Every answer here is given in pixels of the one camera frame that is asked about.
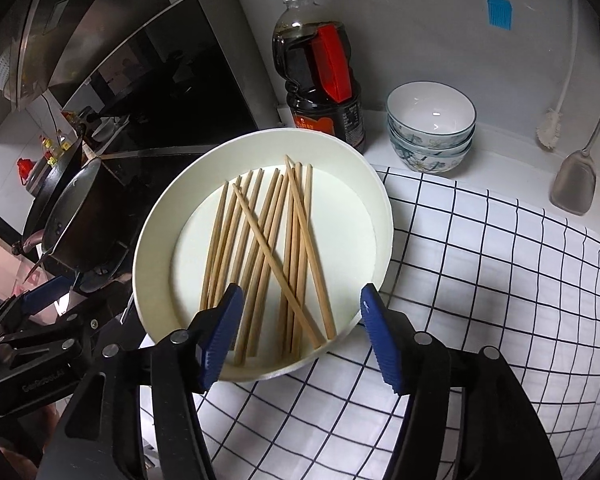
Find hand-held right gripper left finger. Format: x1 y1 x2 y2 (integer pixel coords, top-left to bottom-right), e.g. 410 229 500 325
37 282 245 480

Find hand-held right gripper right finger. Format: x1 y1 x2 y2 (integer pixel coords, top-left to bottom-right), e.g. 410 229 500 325
360 283 563 480

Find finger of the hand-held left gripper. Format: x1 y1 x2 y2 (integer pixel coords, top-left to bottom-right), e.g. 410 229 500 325
75 265 132 297
16 275 77 317

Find pile of wooden chopsticks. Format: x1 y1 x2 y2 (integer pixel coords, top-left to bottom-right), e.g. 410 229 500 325
199 155 337 367

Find white round basin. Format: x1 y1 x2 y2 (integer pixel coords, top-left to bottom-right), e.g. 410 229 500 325
132 129 395 385

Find dark metal wok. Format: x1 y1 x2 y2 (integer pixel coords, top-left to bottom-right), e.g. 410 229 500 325
12 135 133 283

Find white black-checked cloth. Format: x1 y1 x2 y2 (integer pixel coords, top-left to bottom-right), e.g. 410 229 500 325
140 165 600 480

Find red plastic container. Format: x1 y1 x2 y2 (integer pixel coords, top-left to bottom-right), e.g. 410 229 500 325
16 157 37 196

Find white blue-patterned bowl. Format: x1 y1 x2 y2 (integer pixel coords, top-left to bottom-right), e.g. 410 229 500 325
392 137 473 175
387 120 476 159
386 81 477 143

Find black range hood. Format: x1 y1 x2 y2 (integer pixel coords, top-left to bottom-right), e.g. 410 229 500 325
0 0 261 161

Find metal spatula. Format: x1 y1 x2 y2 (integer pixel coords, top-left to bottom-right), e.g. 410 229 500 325
550 67 600 217

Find dark soy sauce bottle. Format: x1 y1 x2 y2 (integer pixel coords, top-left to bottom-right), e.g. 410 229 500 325
271 0 367 156

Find white dish brush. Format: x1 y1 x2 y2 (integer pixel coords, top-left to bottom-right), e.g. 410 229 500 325
536 0 581 150

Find blue silicone brush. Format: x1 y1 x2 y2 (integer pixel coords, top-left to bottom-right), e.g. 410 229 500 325
487 0 513 27

